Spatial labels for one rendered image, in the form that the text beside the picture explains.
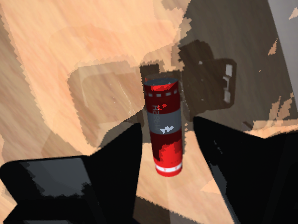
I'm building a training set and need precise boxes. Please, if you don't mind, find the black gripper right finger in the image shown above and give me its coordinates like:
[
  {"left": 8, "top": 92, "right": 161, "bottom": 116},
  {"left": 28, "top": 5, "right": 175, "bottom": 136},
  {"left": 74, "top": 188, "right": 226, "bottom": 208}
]
[{"left": 193, "top": 116, "right": 298, "bottom": 224}]

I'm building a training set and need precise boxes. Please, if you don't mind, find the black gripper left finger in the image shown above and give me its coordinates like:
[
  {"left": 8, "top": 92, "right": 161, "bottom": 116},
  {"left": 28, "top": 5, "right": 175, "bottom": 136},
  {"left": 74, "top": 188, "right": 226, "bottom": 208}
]
[{"left": 0, "top": 123, "right": 142, "bottom": 224}]

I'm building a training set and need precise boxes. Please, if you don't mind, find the red and silver battery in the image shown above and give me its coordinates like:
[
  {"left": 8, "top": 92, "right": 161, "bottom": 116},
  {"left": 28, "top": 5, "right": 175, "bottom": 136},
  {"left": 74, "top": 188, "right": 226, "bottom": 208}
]
[{"left": 144, "top": 77, "right": 183, "bottom": 177}]

